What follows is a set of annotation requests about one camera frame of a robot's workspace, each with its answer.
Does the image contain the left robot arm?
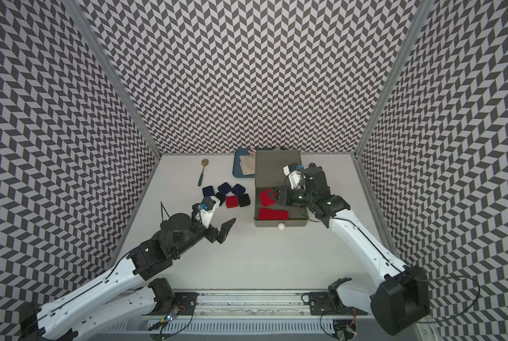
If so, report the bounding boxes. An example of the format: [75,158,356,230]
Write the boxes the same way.
[18,197,236,340]

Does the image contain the beige folded napkin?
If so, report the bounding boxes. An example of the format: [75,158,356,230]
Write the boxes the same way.
[239,155,255,176]

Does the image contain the navy brooch box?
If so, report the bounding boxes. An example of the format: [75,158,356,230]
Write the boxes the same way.
[217,182,233,196]
[202,186,216,197]
[231,184,245,196]

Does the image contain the navy brooch box right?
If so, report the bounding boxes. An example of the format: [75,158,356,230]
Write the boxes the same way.
[231,184,245,196]

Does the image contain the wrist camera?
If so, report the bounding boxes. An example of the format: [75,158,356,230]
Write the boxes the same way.
[283,163,305,190]
[199,196,219,227]

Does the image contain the three-drawer storage cabinet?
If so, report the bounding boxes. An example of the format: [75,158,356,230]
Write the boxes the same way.
[254,150,307,228]

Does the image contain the navy brooch box left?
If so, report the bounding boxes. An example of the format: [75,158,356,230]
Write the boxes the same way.
[202,186,216,197]

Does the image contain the black brooch box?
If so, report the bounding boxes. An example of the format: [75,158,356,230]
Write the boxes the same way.
[215,193,226,206]
[238,193,251,207]

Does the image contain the black brooch box left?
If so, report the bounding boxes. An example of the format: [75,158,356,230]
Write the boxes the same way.
[215,193,226,206]

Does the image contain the navy brooch box middle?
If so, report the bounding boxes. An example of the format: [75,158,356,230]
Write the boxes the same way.
[217,182,233,196]

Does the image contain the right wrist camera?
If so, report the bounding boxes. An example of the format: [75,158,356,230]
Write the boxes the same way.
[283,163,305,190]

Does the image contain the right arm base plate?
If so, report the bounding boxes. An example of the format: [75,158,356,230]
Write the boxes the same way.
[301,291,368,316]

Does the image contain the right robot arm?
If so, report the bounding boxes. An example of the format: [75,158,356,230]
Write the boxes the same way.
[270,163,430,335]

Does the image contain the black brooch box right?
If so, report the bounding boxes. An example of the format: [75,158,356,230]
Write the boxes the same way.
[238,193,251,207]

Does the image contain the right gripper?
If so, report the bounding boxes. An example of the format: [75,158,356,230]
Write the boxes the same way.
[268,185,315,207]

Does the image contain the aluminium front rail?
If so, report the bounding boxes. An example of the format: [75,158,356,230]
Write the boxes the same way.
[81,288,430,318]

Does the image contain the red brooch box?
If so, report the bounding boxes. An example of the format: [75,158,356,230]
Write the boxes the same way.
[225,196,239,208]
[258,207,274,220]
[272,210,289,220]
[259,188,275,207]

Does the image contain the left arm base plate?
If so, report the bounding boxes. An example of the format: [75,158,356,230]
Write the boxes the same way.
[163,291,199,317]

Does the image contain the blue tray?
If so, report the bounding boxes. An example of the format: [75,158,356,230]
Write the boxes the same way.
[232,149,255,178]

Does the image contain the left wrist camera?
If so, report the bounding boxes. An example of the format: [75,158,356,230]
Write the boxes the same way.
[199,196,219,227]

